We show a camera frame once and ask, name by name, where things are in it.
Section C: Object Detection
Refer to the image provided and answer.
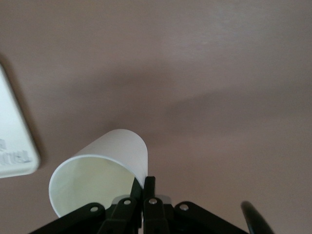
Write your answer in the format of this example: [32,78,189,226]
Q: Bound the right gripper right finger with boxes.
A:
[143,175,246,234]

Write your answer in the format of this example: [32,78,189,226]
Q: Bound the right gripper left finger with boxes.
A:
[30,176,143,234]

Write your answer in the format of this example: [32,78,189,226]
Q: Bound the white IKEA cup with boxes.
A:
[48,128,149,218]

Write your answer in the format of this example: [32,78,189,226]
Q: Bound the cream tray with bear print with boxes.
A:
[0,62,40,180]

